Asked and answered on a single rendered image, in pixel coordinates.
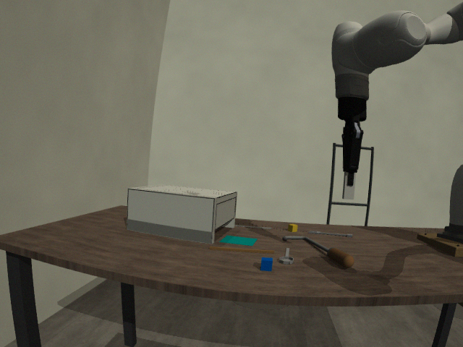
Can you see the teal square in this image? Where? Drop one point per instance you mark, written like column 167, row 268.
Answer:
column 238, row 240

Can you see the blue cube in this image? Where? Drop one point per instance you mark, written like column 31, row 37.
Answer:
column 266, row 264

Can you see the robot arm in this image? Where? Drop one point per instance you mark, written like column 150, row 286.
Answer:
column 390, row 39

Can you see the steel hook with wooden handle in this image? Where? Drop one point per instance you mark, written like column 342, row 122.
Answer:
column 333, row 253

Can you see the grey metal spoon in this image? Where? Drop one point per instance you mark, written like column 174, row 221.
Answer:
column 286, row 260

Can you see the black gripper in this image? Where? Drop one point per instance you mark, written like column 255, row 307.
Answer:
column 351, row 109

